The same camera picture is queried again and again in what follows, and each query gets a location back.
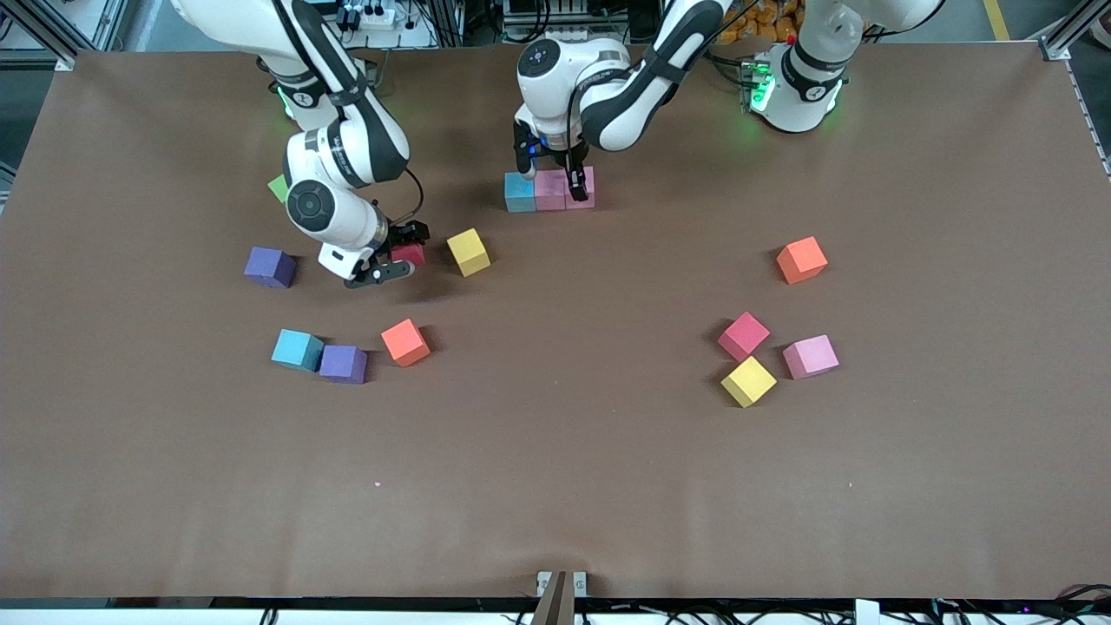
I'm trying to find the yellow foam cube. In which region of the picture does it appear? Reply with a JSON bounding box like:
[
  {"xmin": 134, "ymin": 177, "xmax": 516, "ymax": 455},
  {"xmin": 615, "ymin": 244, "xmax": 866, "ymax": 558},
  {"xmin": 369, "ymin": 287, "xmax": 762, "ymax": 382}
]
[
  {"xmin": 446, "ymin": 228, "xmax": 492, "ymax": 278},
  {"xmin": 720, "ymin": 356, "xmax": 779, "ymax": 409}
]

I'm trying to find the purple foam cube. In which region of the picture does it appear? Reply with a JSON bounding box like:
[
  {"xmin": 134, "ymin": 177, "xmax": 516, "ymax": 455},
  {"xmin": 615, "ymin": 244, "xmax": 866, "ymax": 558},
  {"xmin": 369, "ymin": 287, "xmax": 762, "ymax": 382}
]
[
  {"xmin": 243, "ymin": 247, "xmax": 298, "ymax": 289},
  {"xmin": 319, "ymin": 345, "xmax": 368, "ymax": 385}
]

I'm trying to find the orange foam cube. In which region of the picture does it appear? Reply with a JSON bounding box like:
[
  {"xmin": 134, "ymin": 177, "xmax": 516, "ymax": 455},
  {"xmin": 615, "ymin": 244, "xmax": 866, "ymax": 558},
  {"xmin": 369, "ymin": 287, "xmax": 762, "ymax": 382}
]
[
  {"xmin": 381, "ymin": 319, "xmax": 432, "ymax": 368},
  {"xmin": 776, "ymin": 236, "xmax": 829, "ymax": 286}
]

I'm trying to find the black equipment rack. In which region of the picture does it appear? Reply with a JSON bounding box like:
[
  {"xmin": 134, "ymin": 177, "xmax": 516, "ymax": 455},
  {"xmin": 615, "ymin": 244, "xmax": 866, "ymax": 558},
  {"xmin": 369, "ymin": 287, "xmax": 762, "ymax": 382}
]
[{"xmin": 502, "ymin": 0, "xmax": 661, "ymax": 40}]

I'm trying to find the white power strip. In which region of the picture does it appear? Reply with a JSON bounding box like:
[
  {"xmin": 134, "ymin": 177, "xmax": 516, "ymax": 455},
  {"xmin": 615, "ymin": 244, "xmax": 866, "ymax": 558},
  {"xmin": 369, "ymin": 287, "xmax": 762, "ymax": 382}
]
[{"xmin": 340, "ymin": 3, "xmax": 398, "ymax": 31}]

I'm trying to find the bag of orange snacks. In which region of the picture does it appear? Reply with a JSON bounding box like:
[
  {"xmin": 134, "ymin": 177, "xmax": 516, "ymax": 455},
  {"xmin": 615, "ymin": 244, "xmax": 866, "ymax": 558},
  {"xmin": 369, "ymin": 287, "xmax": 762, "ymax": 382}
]
[{"xmin": 716, "ymin": 0, "xmax": 804, "ymax": 44}]

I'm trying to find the brown paper table cover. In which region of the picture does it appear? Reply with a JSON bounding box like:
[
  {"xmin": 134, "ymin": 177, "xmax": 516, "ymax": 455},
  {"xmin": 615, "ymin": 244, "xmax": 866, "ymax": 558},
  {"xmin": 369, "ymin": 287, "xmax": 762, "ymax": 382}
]
[{"xmin": 0, "ymin": 43, "xmax": 1111, "ymax": 600}]

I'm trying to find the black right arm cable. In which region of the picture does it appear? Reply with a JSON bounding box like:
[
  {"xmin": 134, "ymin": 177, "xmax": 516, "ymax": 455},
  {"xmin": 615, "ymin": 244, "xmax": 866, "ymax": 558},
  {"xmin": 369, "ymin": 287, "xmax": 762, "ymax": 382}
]
[{"xmin": 398, "ymin": 167, "xmax": 425, "ymax": 223}]

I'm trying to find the aluminium frame profile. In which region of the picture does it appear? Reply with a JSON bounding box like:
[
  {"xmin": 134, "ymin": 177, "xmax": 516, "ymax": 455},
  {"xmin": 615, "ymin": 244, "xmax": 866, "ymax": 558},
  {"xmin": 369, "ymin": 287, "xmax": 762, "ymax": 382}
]
[
  {"xmin": 0, "ymin": 0, "xmax": 79, "ymax": 70},
  {"xmin": 1037, "ymin": 0, "xmax": 1111, "ymax": 62}
]

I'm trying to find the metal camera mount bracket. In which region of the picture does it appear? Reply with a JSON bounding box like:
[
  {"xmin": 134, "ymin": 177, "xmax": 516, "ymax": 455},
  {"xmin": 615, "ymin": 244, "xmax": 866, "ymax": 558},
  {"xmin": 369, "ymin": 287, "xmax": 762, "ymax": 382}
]
[{"xmin": 531, "ymin": 570, "xmax": 589, "ymax": 625}]

